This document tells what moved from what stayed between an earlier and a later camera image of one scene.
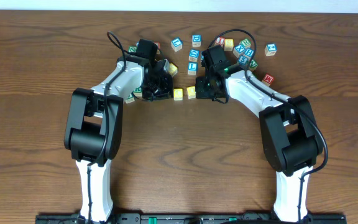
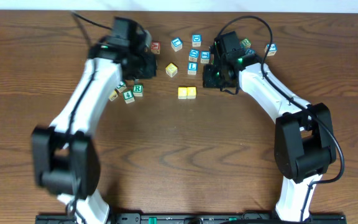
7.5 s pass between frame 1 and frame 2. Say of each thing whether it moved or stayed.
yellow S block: stayed
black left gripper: moved
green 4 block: stayed
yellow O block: stayed
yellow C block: moved
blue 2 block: stayed
